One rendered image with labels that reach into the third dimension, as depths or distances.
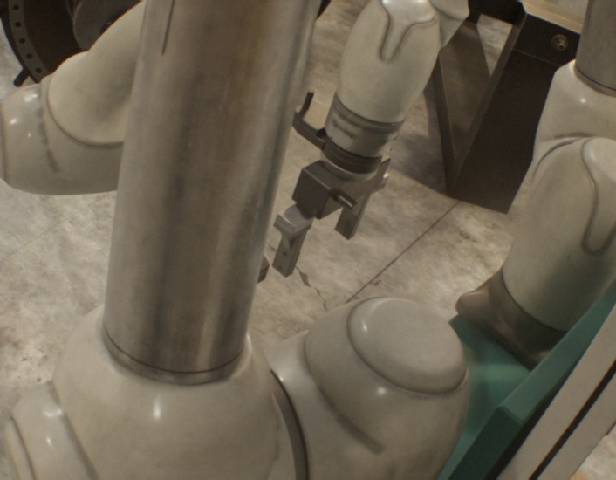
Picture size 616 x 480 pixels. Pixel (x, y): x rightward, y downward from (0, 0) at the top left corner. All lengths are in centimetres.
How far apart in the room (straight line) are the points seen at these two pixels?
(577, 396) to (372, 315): 19
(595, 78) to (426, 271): 129
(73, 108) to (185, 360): 28
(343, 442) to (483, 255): 189
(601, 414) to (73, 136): 50
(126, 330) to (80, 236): 162
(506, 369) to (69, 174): 61
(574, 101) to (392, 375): 63
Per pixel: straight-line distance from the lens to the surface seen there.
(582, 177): 113
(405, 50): 112
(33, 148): 85
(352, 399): 74
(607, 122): 128
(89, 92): 82
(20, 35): 147
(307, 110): 126
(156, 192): 58
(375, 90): 114
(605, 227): 113
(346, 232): 138
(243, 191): 57
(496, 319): 124
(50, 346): 201
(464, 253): 258
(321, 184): 121
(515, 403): 86
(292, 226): 121
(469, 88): 317
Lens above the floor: 150
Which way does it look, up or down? 39 degrees down
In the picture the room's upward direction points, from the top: 21 degrees clockwise
